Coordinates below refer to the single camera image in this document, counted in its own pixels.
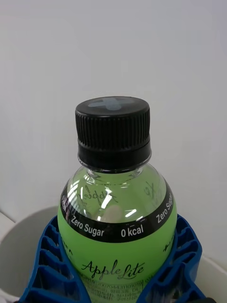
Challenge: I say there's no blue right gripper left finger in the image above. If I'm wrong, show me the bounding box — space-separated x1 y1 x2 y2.
18 215 93 303

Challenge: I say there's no green label plastic bottle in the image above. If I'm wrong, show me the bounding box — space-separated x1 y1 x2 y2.
57 96 178 303

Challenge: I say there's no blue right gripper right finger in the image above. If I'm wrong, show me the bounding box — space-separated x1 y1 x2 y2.
136 214 207 303

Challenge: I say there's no yellow-green plastic waste bin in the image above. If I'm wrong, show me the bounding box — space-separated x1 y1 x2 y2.
0 205 227 303

